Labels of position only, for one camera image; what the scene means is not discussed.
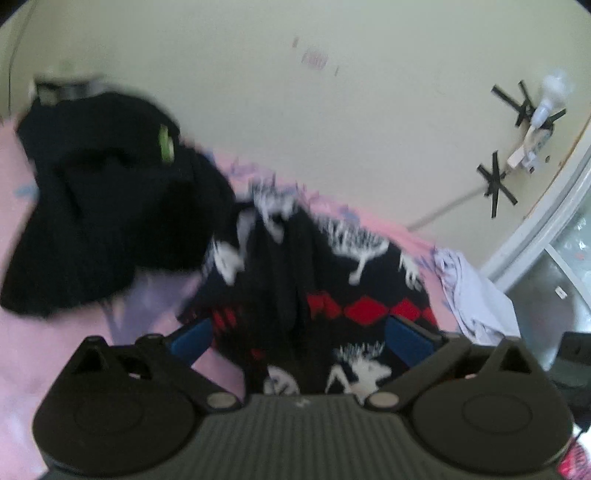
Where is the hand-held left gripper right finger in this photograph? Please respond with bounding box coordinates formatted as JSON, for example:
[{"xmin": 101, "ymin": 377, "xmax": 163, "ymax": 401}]
[{"xmin": 365, "ymin": 314, "xmax": 550, "ymax": 412}]

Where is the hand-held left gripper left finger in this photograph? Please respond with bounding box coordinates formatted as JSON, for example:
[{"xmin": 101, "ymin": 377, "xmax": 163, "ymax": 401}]
[{"xmin": 69, "ymin": 318, "xmax": 243, "ymax": 412}]

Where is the black red white patterned sweater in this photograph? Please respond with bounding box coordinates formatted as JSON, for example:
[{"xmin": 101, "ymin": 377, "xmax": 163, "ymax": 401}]
[{"xmin": 178, "ymin": 182, "xmax": 445, "ymax": 398}]

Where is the white crumpled cloth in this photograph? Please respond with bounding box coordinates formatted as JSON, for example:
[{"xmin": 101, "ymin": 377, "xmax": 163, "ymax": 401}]
[{"xmin": 433, "ymin": 248, "xmax": 523, "ymax": 346}]

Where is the red patterned cloth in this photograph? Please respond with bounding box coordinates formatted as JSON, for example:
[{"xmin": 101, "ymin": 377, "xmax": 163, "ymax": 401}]
[{"xmin": 558, "ymin": 431, "xmax": 591, "ymax": 480}]

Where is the plain black sweater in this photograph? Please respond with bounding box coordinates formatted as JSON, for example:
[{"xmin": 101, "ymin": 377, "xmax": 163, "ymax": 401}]
[{"xmin": 0, "ymin": 90, "xmax": 238, "ymax": 320}]

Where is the pink floral bedsheet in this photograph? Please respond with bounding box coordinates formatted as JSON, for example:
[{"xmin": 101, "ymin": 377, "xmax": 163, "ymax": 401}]
[{"xmin": 0, "ymin": 115, "xmax": 525, "ymax": 480}]

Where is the black tape cross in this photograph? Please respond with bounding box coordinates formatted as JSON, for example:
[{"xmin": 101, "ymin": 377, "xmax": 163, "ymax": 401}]
[{"xmin": 477, "ymin": 151, "xmax": 519, "ymax": 219}]

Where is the green trimmed knit cloth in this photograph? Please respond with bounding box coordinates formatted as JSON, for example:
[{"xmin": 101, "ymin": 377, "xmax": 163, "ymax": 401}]
[{"xmin": 157, "ymin": 124, "xmax": 177, "ymax": 163}]

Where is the white lamp socket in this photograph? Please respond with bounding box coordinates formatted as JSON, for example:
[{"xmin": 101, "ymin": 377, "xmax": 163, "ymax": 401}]
[{"xmin": 507, "ymin": 126, "xmax": 553, "ymax": 175}]

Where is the white light bulb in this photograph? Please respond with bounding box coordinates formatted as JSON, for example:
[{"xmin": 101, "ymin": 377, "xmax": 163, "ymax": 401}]
[{"xmin": 530, "ymin": 69, "xmax": 576, "ymax": 131}]

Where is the grey lamp cable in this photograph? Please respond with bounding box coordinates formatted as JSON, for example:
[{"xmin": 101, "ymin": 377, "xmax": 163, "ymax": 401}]
[{"xmin": 406, "ymin": 178, "xmax": 509, "ymax": 230}]

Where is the pink wall sticker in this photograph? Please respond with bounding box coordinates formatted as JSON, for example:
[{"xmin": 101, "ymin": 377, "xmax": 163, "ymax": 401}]
[{"xmin": 291, "ymin": 37, "xmax": 341, "ymax": 77}]

